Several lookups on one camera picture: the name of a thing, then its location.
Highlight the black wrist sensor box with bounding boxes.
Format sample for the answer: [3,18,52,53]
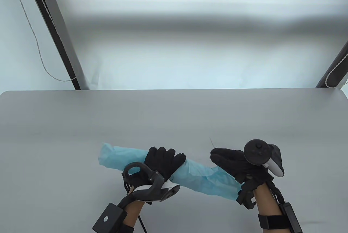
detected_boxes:
[279,202,303,233]
[92,203,127,233]

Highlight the light blue gift wrapping paper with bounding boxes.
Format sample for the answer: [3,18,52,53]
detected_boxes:
[98,142,242,201]

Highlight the person's left hand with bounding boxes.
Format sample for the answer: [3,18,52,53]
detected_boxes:
[124,147,187,191]

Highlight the black and white controller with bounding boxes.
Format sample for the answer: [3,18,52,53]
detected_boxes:
[122,162,181,203]
[244,139,284,177]

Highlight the person's left forearm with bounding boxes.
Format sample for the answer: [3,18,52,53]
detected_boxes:
[122,187,146,228]

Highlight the white twisted cord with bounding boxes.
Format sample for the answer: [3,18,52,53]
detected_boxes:
[8,0,77,82]
[325,52,348,88]

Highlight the person's right forearm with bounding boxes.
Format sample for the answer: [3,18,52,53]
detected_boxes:
[253,181,279,217]

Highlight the person's right hand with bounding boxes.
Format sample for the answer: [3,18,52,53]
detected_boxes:
[210,148,275,190]

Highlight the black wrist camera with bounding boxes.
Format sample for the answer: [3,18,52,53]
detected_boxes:
[236,183,257,209]

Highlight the dark metal frame pole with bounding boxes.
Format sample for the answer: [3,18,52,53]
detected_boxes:
[316,41,348,88]
[23,0,90,90]

